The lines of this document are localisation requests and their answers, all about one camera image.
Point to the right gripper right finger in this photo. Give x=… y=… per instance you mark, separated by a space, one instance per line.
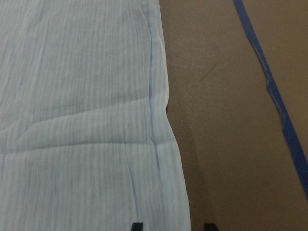
x=210 y=227

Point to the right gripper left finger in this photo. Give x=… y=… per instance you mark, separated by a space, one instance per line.
x=137 y=226

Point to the light blue button-up shirt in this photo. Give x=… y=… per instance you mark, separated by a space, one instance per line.
x=85 y=142

